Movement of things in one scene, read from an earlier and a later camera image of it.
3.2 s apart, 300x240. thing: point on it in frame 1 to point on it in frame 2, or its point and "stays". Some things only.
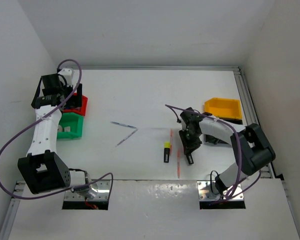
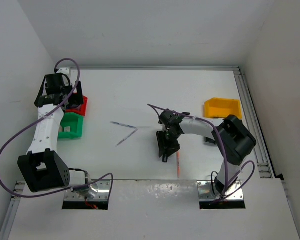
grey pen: (122, 124) stays
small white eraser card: (67, 129) stays
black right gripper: (189, 146) to (172, 148)
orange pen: (178, 162) stays
